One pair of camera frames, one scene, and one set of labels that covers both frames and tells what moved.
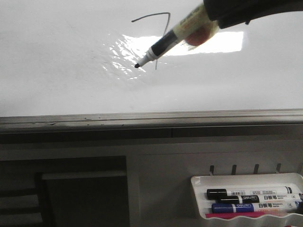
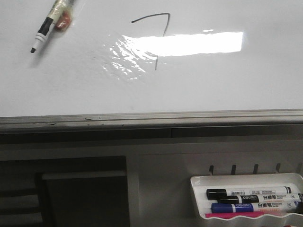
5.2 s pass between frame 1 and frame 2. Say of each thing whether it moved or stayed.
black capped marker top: stayed
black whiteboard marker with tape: moved
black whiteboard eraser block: stayed
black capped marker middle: stayed
